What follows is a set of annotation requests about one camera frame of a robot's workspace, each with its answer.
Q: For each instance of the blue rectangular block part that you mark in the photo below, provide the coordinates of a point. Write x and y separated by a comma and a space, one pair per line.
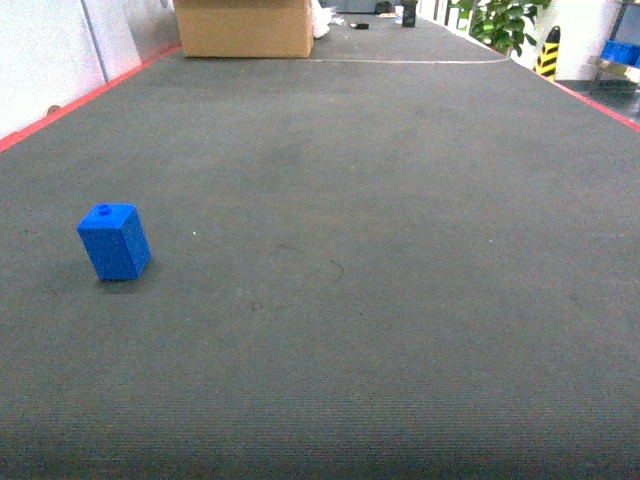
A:
114, 239

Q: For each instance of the cardboard box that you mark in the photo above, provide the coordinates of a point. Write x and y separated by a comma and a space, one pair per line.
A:
245, 29

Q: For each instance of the dark small box on table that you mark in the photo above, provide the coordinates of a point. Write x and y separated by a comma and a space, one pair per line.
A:
409, 13

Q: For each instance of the green potted plant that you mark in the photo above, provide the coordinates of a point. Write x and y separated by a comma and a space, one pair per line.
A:
502, 25

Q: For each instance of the yellow black striped cone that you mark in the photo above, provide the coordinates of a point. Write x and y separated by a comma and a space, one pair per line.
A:
546, 61

